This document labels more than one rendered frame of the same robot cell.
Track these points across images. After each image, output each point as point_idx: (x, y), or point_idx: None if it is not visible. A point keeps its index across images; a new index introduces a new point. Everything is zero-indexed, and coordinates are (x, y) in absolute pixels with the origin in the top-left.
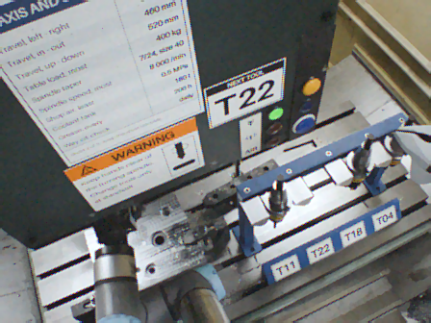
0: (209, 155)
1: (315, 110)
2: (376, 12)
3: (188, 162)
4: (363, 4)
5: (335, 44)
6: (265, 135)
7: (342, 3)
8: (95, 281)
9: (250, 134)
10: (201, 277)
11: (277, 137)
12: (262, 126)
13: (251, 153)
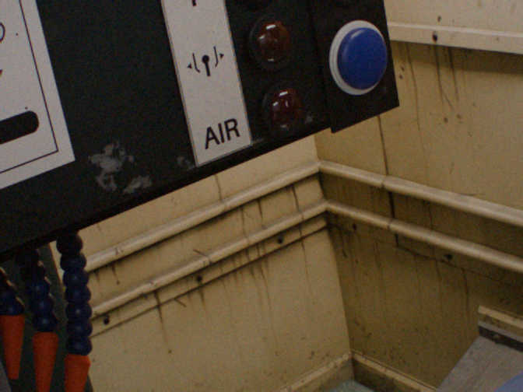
0: (83, 112)
1: (374, 6)
2: (497, 204)
3: (15, 126)
4: (463, 202)
5: (437, 337)
6: (250, 73)
7: (422, 229)
8: None
9: (202, 47)
10: None
11: (292, 89)
12: (232, 26)
13: (226, 150)
